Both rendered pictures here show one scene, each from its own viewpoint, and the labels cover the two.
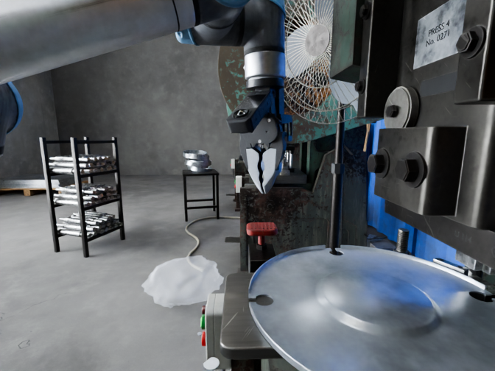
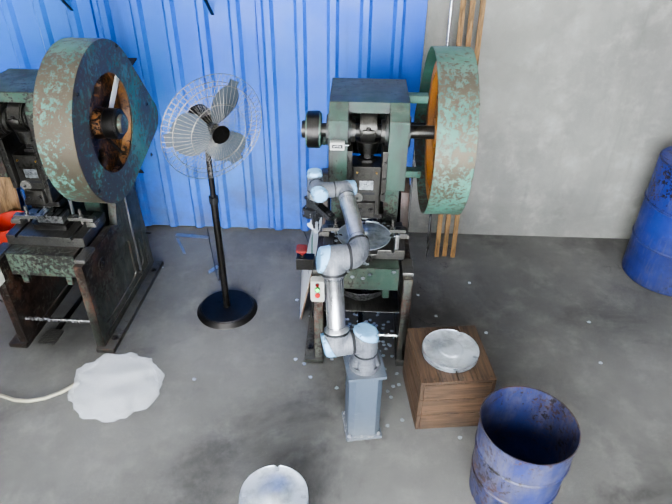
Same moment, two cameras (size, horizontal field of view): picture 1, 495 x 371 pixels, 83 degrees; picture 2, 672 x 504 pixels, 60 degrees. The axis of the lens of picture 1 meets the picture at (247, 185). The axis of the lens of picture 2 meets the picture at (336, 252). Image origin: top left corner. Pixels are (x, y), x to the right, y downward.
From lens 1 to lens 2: 2.94 m
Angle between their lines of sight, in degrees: 81
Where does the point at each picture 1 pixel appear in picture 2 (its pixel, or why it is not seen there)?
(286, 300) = not seen: hidden behind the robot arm
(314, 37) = (219, 133)
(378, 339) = (376, 238)
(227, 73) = (84, 159)
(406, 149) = (368, 207)
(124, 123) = not seen: outside the picture
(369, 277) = not seen: hidden behind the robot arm
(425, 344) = (377, 234)
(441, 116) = (368, 198)
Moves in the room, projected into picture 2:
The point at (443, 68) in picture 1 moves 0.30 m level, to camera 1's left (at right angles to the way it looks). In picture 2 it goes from (368, 191) to (366, 221)
